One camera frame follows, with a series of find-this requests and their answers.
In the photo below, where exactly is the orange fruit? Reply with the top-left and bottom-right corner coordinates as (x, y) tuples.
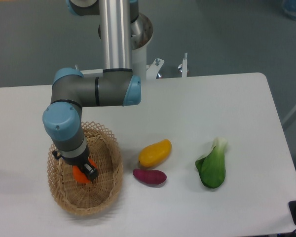
(72, 158), (99, 184)

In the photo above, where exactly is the green bok choy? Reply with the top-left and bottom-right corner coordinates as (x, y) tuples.
(195, 137), (227, 189)

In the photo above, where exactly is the purple sweet potato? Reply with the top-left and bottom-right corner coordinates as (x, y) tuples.
(133, 169), (167, 185)

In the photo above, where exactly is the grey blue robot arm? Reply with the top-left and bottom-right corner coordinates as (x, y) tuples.
(42, 0), (141, 181)

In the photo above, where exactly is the oval wicker basket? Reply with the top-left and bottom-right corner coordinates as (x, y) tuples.
(47, 122), (123, 216)

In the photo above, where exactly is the yellow mango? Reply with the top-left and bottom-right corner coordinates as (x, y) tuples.
(138, 139), (172, 167)

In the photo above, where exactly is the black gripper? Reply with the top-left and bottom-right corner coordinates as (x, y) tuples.
(52, 146), (96, 181)

